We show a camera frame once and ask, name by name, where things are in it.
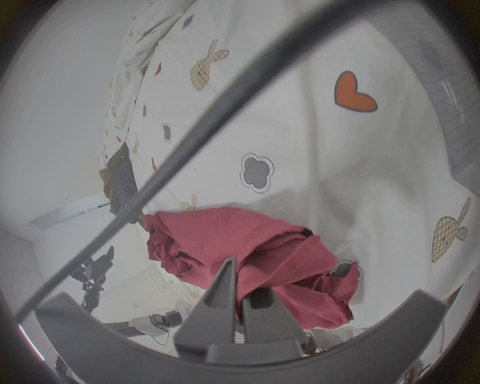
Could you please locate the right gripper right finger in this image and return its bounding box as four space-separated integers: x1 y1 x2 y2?
241 287 308 349

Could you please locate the bed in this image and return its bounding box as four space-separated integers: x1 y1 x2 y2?
98 0 480 340

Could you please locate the red shirt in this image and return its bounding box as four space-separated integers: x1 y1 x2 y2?
143 206 361 331

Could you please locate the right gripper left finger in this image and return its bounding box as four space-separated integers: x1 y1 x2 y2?
174 256 238 353

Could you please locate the brown garment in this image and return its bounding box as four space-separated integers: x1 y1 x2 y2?
99 143 133 203

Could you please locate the black cable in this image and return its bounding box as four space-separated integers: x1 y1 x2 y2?
14 0 372 322

